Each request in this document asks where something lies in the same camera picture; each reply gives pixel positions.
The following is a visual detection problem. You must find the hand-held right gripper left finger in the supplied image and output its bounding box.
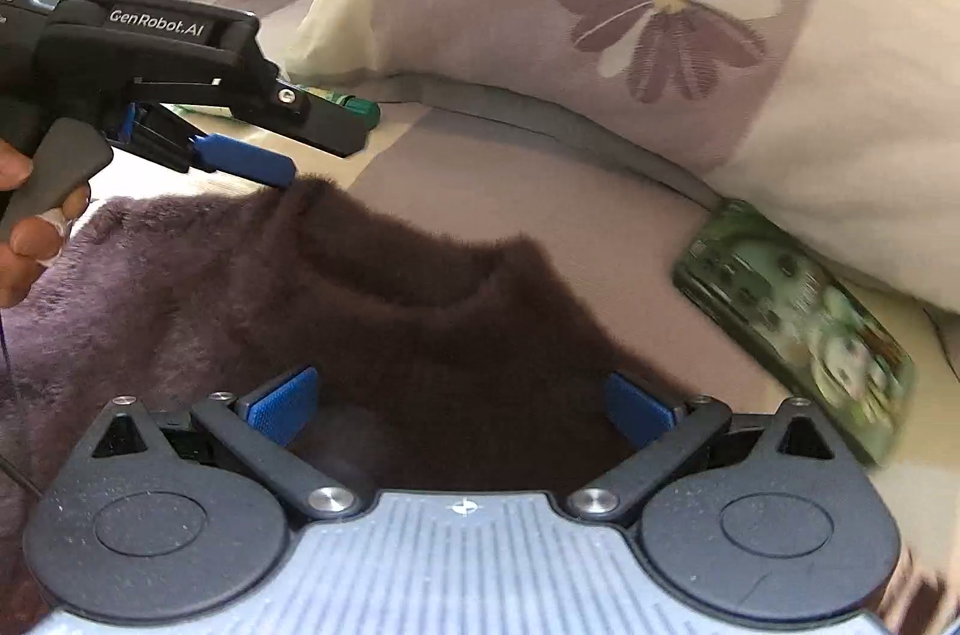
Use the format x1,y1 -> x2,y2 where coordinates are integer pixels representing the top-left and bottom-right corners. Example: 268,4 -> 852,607
88,367 -> 359,522

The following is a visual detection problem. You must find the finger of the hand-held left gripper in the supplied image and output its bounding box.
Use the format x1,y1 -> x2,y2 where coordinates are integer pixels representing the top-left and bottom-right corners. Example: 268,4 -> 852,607
112,102 -> 295,187
216,56 -> 370,158

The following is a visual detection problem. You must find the green cartoon phone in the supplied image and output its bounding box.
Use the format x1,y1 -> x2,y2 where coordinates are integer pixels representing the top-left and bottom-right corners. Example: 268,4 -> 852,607
671,200 -> 917,465

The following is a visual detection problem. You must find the person's left hand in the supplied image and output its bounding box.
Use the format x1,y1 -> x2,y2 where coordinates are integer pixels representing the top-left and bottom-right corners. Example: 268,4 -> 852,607
0,143 -> 92,310

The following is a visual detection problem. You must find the brown fuzzy sweater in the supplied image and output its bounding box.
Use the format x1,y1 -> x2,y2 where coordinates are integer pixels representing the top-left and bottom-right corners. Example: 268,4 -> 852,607
0,173 -> 680,613

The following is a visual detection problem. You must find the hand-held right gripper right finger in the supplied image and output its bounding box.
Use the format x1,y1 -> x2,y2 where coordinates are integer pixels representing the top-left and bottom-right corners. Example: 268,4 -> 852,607
564,371 -> 837,523

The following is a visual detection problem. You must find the floral pillow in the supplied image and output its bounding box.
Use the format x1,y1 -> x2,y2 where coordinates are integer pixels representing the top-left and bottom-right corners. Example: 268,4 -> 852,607
289,0 -> 960,321

